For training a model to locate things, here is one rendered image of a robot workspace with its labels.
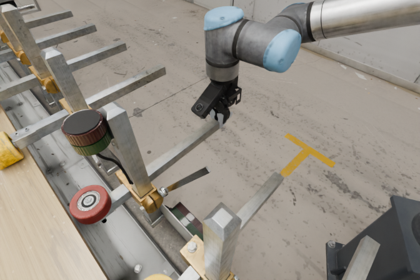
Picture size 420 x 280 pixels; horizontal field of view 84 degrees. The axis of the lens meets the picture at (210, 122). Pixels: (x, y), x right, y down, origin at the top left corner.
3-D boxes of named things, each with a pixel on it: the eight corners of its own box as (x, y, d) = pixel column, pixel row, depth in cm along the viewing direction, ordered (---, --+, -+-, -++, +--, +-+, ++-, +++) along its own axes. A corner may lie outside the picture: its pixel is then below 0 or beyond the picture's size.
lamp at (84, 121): (125, 174, 54) (92, 104, 39) (139, 189, 52) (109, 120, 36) (101, 191, 51) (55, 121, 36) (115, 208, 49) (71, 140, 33)
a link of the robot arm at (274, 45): (310, 21, 50) (258, 9, 55) (289, 42, 43) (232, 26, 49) (299, 60, 57) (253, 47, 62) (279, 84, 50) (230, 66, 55)
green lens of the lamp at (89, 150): (100, 124, 43) (96, 115, 41) (118, 141, 40) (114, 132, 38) (67, 142, 40) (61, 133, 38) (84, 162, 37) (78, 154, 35)
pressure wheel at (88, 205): (110, 199, 63) (95, 176, 55) (127, 220, 59) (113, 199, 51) (82, 221, 59) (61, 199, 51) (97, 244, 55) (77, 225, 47)
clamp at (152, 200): (135, 172, 67) (131, 161, 63) (165, 203, 60) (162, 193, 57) (117, 184, 64) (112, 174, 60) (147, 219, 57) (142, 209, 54)
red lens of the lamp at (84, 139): (95, 114, 41) (91, 104, 39) (114, 131, 38) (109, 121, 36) (60, 132, 38) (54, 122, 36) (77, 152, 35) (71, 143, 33)
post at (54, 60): (115, 167, 86) (54, 44, 52) (120, 173, 84) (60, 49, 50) (107, 173, 84) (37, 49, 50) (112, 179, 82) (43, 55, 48)
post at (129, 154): (157, 215, 74) (114, 97, 40) (164, 223, 73) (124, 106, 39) (149, 223, 73) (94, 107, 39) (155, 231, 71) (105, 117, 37)
